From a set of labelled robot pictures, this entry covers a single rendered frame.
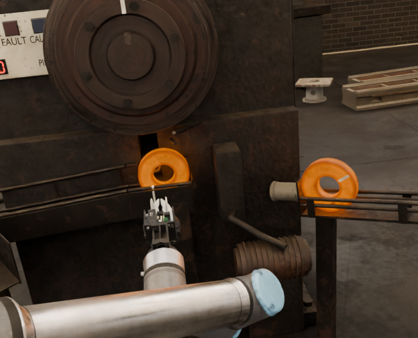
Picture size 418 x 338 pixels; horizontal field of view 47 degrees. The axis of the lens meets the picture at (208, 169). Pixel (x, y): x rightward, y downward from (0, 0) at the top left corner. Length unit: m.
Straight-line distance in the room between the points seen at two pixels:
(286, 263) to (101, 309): 0.81
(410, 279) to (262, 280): 1.40
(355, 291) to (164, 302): 1.47
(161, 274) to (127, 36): 0.59
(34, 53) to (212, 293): 0.94
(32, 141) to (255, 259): 0.76
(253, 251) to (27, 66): 0.86
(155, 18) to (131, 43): 0.09
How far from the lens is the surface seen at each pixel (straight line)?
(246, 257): 1.42
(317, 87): 5.04
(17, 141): 1.59
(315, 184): 1.39
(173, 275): 1.01
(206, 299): 0.85
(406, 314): 2.09
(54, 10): 1.36
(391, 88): 4.82
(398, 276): 2.29
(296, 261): 1.44
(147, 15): 1.25
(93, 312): 0.72
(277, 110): 1.54
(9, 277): 1.38
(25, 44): 1.53
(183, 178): 1.47
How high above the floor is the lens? 1.28
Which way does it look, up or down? 22 degrees down
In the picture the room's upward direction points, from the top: 6 degrees counter-clockwise
